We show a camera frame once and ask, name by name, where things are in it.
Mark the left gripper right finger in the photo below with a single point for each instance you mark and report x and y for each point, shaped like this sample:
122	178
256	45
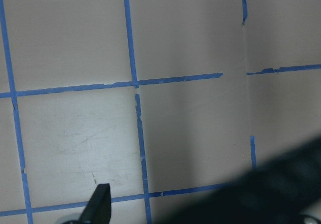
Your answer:
275	192

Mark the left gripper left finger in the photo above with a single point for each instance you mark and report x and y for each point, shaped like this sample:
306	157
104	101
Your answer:
98	208

